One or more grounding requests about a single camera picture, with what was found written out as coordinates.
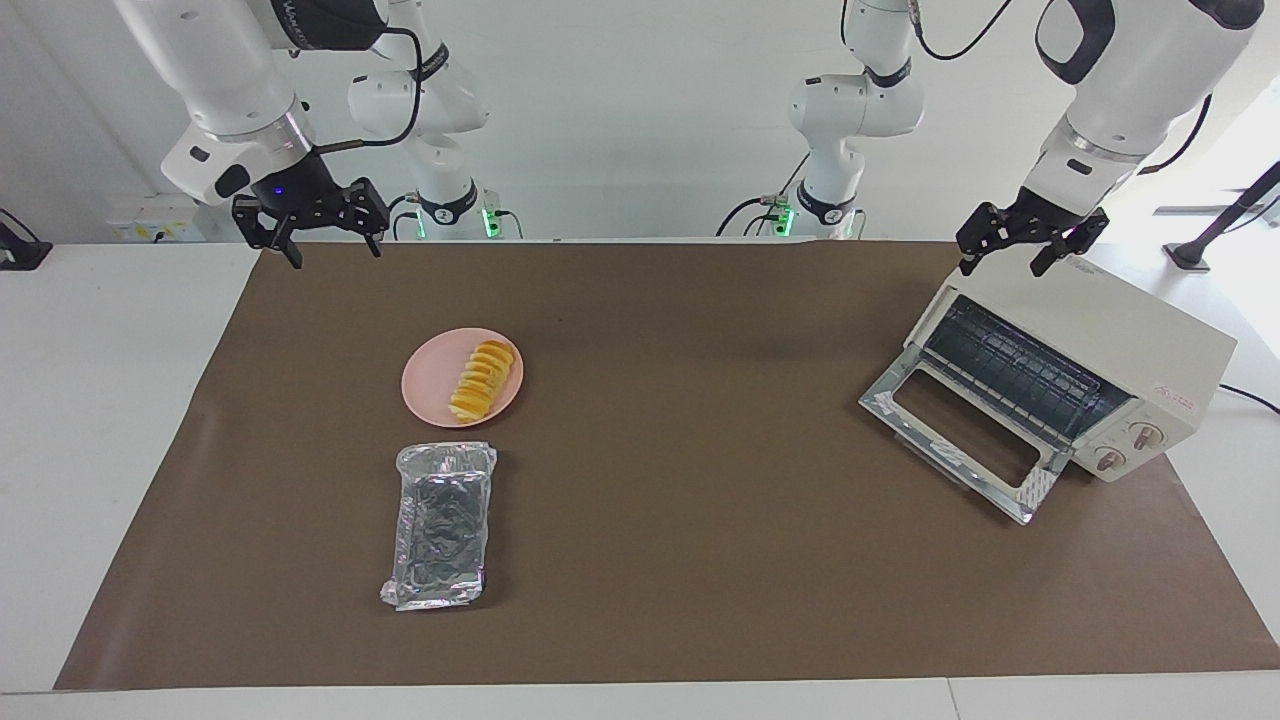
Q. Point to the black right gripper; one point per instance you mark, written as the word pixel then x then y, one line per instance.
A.
pixel 300 195

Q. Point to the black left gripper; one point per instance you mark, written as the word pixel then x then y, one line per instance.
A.
pixel 1035 218

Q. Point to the sliced yellow bread loaf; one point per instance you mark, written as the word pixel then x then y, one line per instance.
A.
pixel 482 380

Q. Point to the aluminium foil tray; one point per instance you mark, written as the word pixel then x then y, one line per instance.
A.
pixel 440 530

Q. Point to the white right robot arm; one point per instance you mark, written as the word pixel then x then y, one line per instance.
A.
pixel 230 70

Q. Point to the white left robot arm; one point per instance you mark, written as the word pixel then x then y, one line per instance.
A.
pixel 1140 70

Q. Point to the cream toaster oven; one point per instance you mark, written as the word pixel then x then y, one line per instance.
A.
pixel 1120 330

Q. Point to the round oven knob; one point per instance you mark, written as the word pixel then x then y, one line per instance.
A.
pixel 1108 459
pixel 1145 434

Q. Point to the glass oven door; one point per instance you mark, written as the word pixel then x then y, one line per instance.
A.
pixel 1000 485

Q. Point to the black tripod stand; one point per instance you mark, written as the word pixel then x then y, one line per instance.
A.
pixel 1215 228

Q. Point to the pink round plate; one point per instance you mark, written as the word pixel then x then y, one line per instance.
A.
pixel 430 385

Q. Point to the small black stand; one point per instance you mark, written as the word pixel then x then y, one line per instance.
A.
pixel 20 255

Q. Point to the brown table mat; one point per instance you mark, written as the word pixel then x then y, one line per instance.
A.
pixel 700 450

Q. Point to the white wall socket box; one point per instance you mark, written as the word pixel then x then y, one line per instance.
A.
pixel 150 220

